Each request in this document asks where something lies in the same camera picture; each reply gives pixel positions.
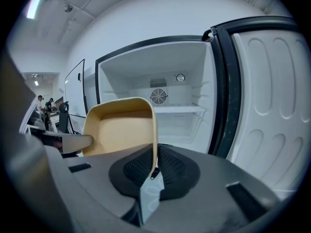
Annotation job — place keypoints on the white wire fridge shelf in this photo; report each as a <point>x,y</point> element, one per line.
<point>179,109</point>

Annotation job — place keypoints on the light blue floral tablecloth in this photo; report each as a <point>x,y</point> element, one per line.
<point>151,198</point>

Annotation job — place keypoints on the black office chair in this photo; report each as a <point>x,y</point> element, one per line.
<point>65,120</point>

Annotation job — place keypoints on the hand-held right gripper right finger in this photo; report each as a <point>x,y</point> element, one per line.
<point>206,186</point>

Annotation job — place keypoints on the short ceiling light strip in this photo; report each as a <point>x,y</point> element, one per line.
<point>32,10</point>

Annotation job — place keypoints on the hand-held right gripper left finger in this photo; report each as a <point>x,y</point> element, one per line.
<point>102,178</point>

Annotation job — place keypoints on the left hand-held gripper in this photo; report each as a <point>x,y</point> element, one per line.
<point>36,120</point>

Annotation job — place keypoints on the beige plastic container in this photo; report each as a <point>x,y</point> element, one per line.
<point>121,130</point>

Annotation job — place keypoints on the white desk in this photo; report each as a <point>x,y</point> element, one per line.
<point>54,118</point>

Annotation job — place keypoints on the ceiling dome sensor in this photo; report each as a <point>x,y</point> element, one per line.
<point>68,8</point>

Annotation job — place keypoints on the white fridge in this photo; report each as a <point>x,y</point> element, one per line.
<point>175,64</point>

